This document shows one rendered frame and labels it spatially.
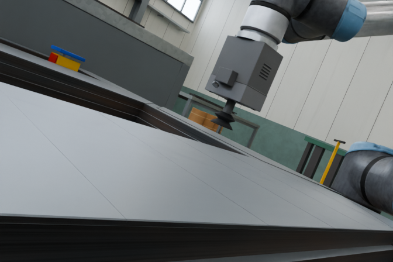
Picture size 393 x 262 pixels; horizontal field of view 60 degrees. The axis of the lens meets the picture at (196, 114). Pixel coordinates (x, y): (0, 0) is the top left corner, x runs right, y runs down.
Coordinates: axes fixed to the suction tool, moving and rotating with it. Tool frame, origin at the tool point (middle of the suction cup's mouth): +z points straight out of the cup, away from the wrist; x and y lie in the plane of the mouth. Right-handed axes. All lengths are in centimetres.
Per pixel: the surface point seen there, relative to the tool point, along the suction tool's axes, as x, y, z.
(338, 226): -22.1, 30.7, 1.8
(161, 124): -7.9, -5.8, 3.7
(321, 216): -21.8, 29.3, 1.8
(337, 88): 914, -405, -200
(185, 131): -7.3, -0.5, 2.9
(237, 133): 879, -649, 38
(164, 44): 25, -59, -16
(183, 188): -34.3, 27.7, 1.8
